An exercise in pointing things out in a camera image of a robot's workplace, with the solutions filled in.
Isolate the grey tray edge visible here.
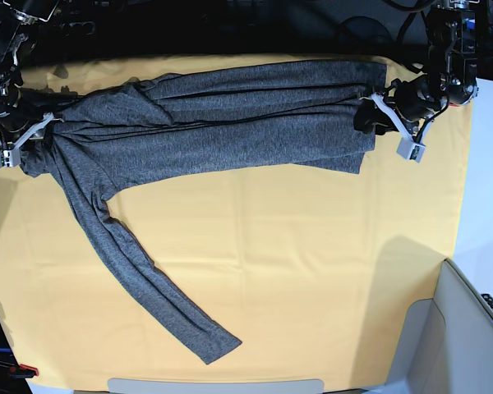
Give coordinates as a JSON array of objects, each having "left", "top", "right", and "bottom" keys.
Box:
[{"left": 108, "top": 378, "right": 324, "bottom": 394}]

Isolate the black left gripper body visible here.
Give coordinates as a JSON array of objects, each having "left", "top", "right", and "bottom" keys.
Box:
[{"left": 392, "top": 77, "right": 448, "bottom": 122}]

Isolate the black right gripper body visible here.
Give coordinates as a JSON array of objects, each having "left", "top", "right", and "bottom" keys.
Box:
[{"left": 0, "top": 92, "right": 41, "bottom": 133}]

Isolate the black power strip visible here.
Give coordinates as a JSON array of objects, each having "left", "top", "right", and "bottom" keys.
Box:
[{"left": 58, "top": 21, "right": 96, "bottom": 36}]

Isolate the black round chair base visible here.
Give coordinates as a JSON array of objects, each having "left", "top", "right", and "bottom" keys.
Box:
[{"left": 335, "top": 16, "right": 393, "bottom": 44}]

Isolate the grey long-sleeve T-shirt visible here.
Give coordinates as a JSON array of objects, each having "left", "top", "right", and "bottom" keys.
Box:
[{"left": 20, "top": 60, "right": 386, "bottom": 364}]

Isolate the yellow table cloth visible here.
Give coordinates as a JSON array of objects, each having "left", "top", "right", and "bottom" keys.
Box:
[{"left": 0, "top": 52, "right": 474, "bottom": 392}]

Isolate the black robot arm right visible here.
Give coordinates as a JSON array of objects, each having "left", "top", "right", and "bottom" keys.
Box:
[{"left": 0, "top": 1, "right": 80, "bottom": 167}]

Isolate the white plastic bin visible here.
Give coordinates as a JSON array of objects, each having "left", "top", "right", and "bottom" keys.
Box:
[{"left": 383, "top": 259, "right": 493, "bottom": 394}]

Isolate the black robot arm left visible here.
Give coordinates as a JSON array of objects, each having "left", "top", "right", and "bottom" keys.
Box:
[{"left": 353, "top": 1, "right": 477, "bottom": 143}]

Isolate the red black clamp left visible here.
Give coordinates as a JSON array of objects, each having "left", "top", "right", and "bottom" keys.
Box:
[{"left": 8, "top": 364, "right": 39, "bottom": 379}]

